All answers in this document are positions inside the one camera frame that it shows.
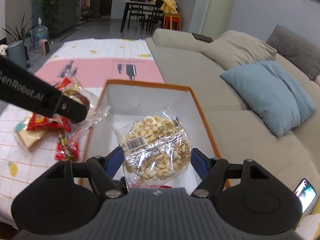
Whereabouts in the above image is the smartphone with lit screen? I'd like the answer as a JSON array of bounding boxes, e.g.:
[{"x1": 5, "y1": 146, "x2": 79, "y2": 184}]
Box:
[{"x1": 293, "y1": 178, "x2": 317, "y2": 213}]

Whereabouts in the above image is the dark cabinet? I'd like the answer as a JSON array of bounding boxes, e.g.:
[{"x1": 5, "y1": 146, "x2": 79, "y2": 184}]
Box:
[{"x1": 49, "y1": 0, "x2": 77, "y2": 36}]

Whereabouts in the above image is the light blue cushion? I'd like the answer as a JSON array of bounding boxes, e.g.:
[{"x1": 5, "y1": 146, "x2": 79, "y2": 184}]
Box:
[{"x1": 220, "y1": 60, "x2": 317, "y2": 137}]

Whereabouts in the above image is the small cake snack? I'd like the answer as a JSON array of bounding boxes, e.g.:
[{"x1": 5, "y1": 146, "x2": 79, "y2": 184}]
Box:
[{"x1": 54, "y1": 76, "x2": 111, "y2": 141}]

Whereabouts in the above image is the beige sofa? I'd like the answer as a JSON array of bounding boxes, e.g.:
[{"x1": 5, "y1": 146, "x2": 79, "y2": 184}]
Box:
[{"x1": 146, "y1": 29, "x2": 319, "y2": 190}]

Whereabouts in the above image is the grey trash bin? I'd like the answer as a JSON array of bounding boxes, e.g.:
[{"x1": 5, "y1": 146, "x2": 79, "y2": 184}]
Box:
[{"x1": 7, "y1": 40, "x2": 28, "y2": 70}]

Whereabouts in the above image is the red stick snack pack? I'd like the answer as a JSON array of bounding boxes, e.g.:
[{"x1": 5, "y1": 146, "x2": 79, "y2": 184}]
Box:
[{"x1": 55, "y1": 141, "x2": 79, "y2": 161}]

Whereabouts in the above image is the blue water jug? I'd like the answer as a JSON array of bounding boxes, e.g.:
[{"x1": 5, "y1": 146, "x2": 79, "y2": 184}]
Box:
[{"x1": 30, "y1": 24, "x2": 49, "y2": 49}]

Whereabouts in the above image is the dark dining table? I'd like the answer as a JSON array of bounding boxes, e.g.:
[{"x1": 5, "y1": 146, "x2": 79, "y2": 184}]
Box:
[{"x1": 120, "y1": 0, "x2": 164, "y2": 33}]

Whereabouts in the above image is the orange stool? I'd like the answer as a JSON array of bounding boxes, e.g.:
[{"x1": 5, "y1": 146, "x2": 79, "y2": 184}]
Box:
[{"x1": 163, "y1": 13, "x2": 181, "y2": 31}]

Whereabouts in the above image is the puffed rice cake pack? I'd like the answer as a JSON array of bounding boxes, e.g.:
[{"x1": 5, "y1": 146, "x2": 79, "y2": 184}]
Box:
[{"x1": 114, "y1": 106, "x2": 191, "y2": 188}]

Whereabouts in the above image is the small pink heater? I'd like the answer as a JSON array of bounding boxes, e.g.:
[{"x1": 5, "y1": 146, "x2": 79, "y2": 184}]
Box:
[{"x1": 39, "y1": 39, "x2": 50, "y2": 55}]

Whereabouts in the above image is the grey patterned cushion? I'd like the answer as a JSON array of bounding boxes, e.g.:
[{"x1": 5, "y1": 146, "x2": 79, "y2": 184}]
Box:
[{"x1": 266, "y1": 24, "x2": 319, "y2": 81}]

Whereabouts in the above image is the large red snack bag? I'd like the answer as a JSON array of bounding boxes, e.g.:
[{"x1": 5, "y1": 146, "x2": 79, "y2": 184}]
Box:
[{"x1": 27, "y1": 113, "x2": 72, "y2": 132}]

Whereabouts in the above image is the shrimp stick snack bag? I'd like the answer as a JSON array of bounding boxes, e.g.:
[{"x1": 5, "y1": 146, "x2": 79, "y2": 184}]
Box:
[{"x1": 131, "y1": 184, "x2": 172, "y2": 189}]

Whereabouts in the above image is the dark tablet on sofa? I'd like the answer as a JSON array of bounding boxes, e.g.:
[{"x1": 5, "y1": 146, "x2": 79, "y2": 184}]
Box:
[{"x1": 192, "y1": 33, "x2": 214, "y2": 43}]

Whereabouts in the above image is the packaged sliced bread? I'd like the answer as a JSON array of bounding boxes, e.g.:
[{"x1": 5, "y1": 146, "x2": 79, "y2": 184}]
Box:
[{"x1": 14, "y1": 117, "x2": 49, "y2": 154}]

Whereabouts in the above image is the yellow cloth on chair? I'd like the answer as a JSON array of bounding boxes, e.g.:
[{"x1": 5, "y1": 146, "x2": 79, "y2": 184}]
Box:
[{"x1": 153, "y1": 0, "x2": 178, "y2": 14}]

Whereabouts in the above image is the beige sofa cushion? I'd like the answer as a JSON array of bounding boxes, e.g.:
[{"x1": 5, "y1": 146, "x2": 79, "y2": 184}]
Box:
[{"x1": 200, "y1": 30, "x2": 277, "y2": 70}]

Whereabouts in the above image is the orange cardboard box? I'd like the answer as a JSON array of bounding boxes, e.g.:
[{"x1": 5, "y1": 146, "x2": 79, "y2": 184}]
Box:
[{"x1": 84, "y1": 80, "x2": 220, "y2": 192}]

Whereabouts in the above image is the spiky potted plant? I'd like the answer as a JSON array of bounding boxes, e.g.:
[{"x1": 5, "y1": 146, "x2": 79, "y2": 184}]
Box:
[{"x1": 2, "y1": 14, "x2": 33, "y2": 42}]

